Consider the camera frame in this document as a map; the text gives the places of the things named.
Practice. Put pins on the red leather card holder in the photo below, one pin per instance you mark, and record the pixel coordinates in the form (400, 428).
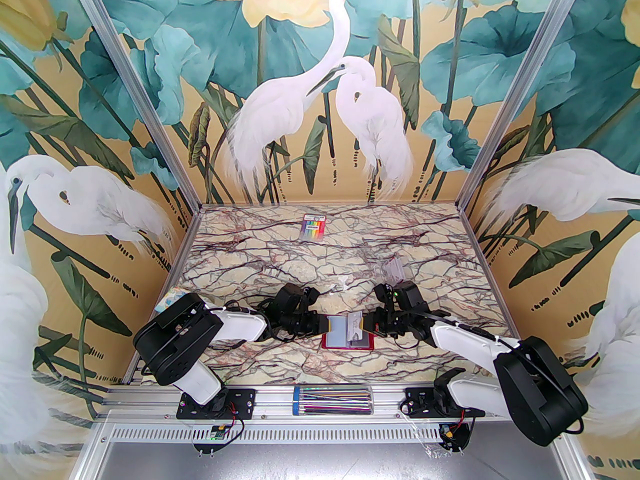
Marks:
(345, 347)

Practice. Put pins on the clear plastic card box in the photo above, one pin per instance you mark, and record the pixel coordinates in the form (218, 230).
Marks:
(379, 268)

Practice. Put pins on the pink white patterned card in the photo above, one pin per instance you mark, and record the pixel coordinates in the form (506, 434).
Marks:
(395, 269)

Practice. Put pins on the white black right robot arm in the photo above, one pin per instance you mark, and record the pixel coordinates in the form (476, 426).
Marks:
(465, 340)

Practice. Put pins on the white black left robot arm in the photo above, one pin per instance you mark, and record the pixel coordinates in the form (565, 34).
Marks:
(240, 325)

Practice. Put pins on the clear case of coloured pens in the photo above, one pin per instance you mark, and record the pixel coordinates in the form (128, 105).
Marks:
(332, 399)

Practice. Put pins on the pack of coloured markers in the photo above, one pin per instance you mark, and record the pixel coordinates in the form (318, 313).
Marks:
(313, 228)

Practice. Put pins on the perforated metal strip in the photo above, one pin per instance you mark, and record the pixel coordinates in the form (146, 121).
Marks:
(325, 433)

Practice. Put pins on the yellow power connector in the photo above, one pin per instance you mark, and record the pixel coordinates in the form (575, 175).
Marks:
(449, 433)

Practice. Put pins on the colourful patterned box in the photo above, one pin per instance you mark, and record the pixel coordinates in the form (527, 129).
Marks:
(167, 299)

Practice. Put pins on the grey metal sheet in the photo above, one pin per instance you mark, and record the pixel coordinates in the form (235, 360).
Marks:
(325, 463)

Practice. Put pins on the small green circuit board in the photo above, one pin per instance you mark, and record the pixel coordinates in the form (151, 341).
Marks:
(217, 433)

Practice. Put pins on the aluminium front rail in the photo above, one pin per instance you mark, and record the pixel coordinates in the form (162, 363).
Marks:
(387, 398)

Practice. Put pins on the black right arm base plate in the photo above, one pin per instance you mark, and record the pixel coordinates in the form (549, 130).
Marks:
(417, 402)

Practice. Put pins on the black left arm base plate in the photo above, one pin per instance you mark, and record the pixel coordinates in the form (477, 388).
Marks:
(240, 402)

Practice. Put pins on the aluminium corner post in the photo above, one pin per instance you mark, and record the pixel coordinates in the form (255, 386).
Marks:
(138, 88)
(518, 88)

